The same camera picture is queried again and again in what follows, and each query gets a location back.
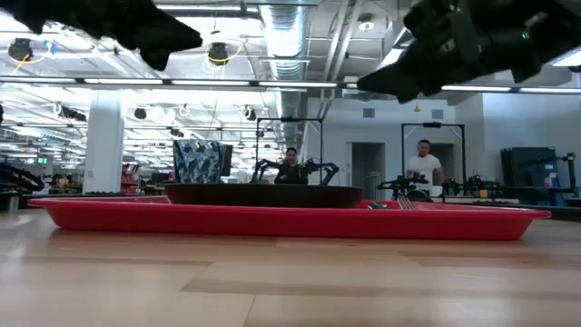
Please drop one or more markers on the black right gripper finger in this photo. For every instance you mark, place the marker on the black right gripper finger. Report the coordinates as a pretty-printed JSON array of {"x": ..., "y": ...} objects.
[
  {"x": 406, "y": 96},
  {"x": 395, "y": 79}
]

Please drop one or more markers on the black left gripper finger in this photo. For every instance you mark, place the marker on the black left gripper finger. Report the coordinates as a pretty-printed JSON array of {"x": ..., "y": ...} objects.
[
  {"x": 156, "y": 59},
  {"x": 168, "y": 34}
]

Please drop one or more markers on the metal spoon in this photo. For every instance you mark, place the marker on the metal spoon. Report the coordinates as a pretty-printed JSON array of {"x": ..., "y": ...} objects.
[{"x": 379, "y": 205}]

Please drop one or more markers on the black round plate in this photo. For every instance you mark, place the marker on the black round plate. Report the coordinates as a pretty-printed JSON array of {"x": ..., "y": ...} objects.
[{"x": 263, "y": 196}]

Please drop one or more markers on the black background robot arm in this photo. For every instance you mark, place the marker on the black background robot arm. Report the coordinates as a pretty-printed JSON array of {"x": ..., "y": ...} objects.
[
  {"x": 324, "y": 169},
  {"x": 263, "y": 168},
  {"x": 399, "y": 184}
]

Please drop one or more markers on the red plastic tray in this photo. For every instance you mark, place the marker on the red plastic tray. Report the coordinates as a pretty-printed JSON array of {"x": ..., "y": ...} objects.
[{"x": 272, "y": 222}]

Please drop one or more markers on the black ceiling device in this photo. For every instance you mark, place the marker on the black ceiling device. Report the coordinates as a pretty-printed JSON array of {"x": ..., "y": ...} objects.
[
  {"x": 218, "y": 52},
  {"x": 20, "y": 49}
]

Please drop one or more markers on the standing person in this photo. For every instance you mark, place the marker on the standing person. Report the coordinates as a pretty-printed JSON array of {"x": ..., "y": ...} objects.
[{"x": 424, "y": 165}]

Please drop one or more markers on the white building pillar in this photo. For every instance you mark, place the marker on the white building pillar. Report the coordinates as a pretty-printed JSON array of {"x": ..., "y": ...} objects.
[{"x": 103, "y": 145}]

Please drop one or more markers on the background robot with green lights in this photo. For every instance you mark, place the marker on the background robot with green lights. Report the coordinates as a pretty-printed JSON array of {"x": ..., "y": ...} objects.
[{"x": 474, "y": 184}]

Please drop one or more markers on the black computer monitor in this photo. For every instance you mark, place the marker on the black computer monitor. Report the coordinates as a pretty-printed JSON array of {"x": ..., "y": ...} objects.
[{"x": 228, "y": 160}]

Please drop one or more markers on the dark blue cabinet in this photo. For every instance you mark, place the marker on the dark blue cabinet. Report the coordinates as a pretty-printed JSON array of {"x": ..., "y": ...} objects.
[{"x": 528, "y": 165}]

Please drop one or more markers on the seated person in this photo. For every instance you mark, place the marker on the seated person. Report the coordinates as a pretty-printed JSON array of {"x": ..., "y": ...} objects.
[{"x": 290, "y": 171}]

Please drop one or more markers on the green exit sign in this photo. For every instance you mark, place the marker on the green exit sign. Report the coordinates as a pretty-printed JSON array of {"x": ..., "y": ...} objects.
[{"x": 42, "y": 160}]

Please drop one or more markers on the black metal frame stand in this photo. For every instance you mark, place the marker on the black metal frame stand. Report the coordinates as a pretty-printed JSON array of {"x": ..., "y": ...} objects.
[
  {"x": 257, "y": 136},
  {"x": 403, "y": 145}
]

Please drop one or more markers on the silver ceiling air duct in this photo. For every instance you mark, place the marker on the silver ceiling air duct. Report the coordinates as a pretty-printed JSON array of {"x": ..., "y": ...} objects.
[{"x": 283, "y": 32}]

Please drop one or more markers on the black stand post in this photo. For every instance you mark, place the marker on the black stand post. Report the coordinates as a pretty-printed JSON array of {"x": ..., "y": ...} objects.
[{"x": 570, "y": 170}]

